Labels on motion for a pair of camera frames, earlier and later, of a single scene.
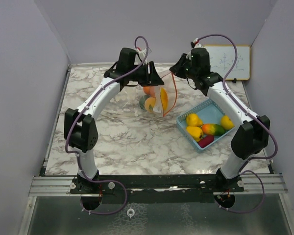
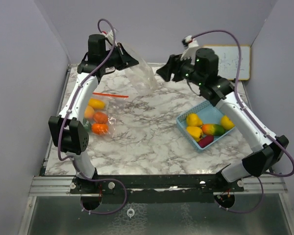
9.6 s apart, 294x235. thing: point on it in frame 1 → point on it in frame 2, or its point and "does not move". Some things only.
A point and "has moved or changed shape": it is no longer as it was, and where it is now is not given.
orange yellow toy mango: (164, 98) has moved or changed shape
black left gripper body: (141, 75) → (116, 58)
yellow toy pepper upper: (192, 119) does not move
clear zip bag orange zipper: (158, 99) → (99, 118)
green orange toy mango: (212, 129) does not move
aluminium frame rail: (52, 186) does not move
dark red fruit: (205, 141) does not move
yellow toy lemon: (226, 123) does not move
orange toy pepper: (150, 103) has moved or changed shape
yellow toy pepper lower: (195, 132) does not move
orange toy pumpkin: (149, 90) → (100, 118)
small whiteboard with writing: (222, 58) does not move
